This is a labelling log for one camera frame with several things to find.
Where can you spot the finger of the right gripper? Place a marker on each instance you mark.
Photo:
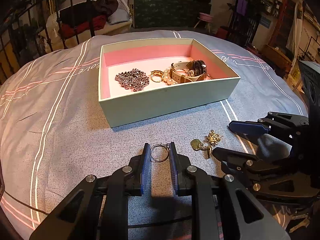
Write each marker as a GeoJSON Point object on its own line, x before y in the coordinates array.
{"type": "Point", "coordinates": [248, 128]}
{"type": "Point", "coordinates": [233, 159]}

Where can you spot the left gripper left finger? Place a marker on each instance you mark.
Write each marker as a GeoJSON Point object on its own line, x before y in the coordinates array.
{"type": "Point", "coordinates": [129, 180]}

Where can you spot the red cloth pile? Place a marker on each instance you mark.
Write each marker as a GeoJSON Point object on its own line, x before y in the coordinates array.
{"type": "Point", "coordinates": [67, 31]}

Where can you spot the dark brown clothes pile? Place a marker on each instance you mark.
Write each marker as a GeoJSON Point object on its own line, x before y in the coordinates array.
{"type": "Point", "coordinates": [82, 12]}

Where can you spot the light blue pillow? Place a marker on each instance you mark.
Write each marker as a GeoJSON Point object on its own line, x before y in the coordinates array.
{"type": "Point", "coordinates": [119, 16]}

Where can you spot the pink lined jewelry box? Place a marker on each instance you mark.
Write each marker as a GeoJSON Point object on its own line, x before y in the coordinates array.
{"type": "Point", "coordinates": [134, 82]}

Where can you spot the black iron bed frame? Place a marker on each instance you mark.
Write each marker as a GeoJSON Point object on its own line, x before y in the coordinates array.
{"type": "Point", "coordinates": [25, 32]}

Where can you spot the green floral covered counter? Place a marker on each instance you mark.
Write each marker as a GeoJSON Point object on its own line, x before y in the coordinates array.
{"type": "Point", "coordinates": [166, 13]}

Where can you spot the beige strap wristwatch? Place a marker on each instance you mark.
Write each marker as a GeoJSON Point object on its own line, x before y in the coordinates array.
{"type": "Point", "coordinates": [188, 71]}

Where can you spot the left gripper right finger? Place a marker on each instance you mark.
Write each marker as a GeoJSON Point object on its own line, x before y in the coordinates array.
{"type": "Point", "coordinates": [189, 180]}

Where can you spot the grey striped bed cover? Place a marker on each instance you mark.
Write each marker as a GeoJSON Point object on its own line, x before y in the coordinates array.
{"type": "Point", "coordinates": [54, 132]}

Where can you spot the white hanging swing bench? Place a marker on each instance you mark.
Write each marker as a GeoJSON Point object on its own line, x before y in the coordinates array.
{"type": "Point", "coordinates": [54, 41]}

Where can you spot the pink basin on stool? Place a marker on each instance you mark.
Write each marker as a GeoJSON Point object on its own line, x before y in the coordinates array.
{"type": "Point", "coordinates": [203, 17]}

